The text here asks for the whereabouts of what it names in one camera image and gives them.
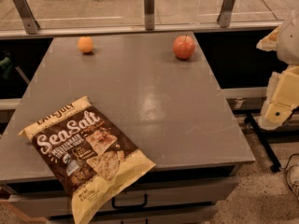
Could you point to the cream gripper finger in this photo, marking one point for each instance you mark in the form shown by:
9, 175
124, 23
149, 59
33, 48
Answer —
269, 42
282, 97

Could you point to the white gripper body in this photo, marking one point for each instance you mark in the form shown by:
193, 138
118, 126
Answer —
290, 44

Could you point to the orange fruit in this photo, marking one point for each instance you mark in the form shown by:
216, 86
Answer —
85, 44

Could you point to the brown sea salt chip bag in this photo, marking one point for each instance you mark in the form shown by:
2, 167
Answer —
90, 156

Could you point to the black stand leg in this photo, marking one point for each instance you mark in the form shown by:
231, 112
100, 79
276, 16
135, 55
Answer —
275, 166

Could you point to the white shoe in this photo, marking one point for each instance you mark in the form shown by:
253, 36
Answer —
293, 180

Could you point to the red apple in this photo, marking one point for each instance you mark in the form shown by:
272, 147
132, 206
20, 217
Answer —
183, 47

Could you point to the grey drawer cabinet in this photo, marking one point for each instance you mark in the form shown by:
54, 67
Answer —
183, 201

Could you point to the right metal rail bracket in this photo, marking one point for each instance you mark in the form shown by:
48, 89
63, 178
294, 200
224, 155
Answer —
225, 15

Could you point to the metal rail bracket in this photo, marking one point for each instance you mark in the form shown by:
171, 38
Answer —
29, 22
149, 16
225, 15

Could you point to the middle metal rail bracket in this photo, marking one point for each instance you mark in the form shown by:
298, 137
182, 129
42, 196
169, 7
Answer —
149, 16

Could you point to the black drawer handle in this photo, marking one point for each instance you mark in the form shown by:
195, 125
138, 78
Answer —
129, 201

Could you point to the left metal rail bracket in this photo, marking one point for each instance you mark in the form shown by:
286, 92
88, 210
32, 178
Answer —
29, 22

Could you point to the metal horizontal rail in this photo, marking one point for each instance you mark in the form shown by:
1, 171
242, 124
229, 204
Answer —
159, 28

